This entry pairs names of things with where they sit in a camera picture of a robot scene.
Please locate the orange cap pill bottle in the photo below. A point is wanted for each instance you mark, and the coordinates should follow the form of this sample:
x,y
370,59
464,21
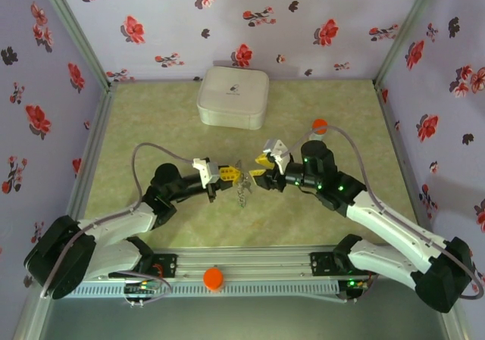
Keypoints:
x,y
320,124

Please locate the white zip case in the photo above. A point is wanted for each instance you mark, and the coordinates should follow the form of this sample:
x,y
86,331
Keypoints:
x,y
233,97

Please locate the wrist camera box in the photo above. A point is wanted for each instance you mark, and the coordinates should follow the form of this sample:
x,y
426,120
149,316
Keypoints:
x,y
204,169
277,152

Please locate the small circuit board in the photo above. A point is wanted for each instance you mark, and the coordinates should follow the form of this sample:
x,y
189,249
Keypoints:
x,y
142,289
353,287

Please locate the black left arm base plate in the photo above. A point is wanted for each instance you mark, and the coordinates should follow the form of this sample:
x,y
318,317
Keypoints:
x,y
166,264

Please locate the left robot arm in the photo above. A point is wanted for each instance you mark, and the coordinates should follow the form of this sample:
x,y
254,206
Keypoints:
x,y
117,222

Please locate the orange round button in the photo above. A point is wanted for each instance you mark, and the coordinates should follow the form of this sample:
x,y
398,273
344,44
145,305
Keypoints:
x,y
213,277

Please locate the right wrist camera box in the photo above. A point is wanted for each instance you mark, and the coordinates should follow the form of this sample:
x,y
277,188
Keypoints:
x,y
277,152

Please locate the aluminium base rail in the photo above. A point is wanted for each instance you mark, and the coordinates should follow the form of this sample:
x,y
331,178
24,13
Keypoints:
x,y
246,260

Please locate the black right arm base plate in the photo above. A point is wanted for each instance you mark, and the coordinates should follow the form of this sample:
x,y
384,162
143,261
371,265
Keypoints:
x,y
322,264

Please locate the aluminium corner post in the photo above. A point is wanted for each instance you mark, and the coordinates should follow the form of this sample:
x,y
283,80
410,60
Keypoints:
x,y
405,29
76,33

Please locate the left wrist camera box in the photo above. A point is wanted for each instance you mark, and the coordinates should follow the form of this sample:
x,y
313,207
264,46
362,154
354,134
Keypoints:
x,y
204,169

